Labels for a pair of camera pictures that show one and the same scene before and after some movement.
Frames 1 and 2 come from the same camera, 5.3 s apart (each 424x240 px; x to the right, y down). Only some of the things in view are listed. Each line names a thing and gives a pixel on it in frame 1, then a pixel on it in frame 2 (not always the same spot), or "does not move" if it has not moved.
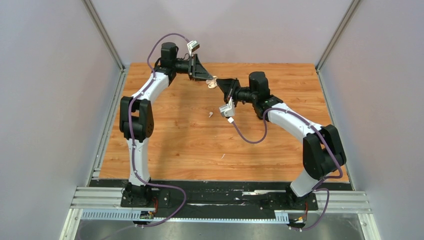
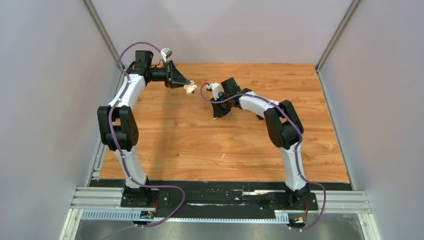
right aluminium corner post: (347, 19) does not move
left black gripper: (196, 71) to (174, 79)
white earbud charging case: (212, 83) to (190, 89)
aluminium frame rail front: (339, 200) does not move
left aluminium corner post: (96, 20) does not move
